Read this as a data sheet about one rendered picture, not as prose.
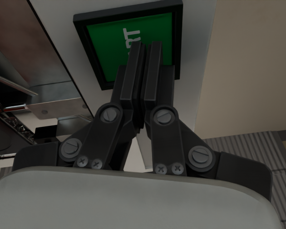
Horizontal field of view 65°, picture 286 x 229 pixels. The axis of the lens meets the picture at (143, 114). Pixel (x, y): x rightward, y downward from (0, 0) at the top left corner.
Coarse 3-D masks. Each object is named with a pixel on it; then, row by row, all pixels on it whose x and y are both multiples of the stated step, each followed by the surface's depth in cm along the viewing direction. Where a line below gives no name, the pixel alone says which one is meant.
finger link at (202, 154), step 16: (160, 48) 11; (160, 64) 11; (144, 80) 10; (160, 80) 11; (144, 96) 10; (160, 96) 11; (144, 112) 11; (192, 144) 9; (192, 160) 9; (208, 160) 9
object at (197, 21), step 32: (32, 0) 11; (64, 0) 11; (96, 0) 11; (128, 0) 11; (192, 0) 12; (64, 32) 12; (192, 32) 13; (192, 64) 15; (96, 96) 17; (192, 96) 19; (192, 128) 23; (128, 160) 29
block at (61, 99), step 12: (60, 84) 27; (72, 84) 27; (36, 96) 26; (48, 96) 26; (60, 96) 26; (72, 96) 26; (36, 108) 26; (48, 108) 27; (60, 108) 27; (72, 108) 27; (84, 108) 27
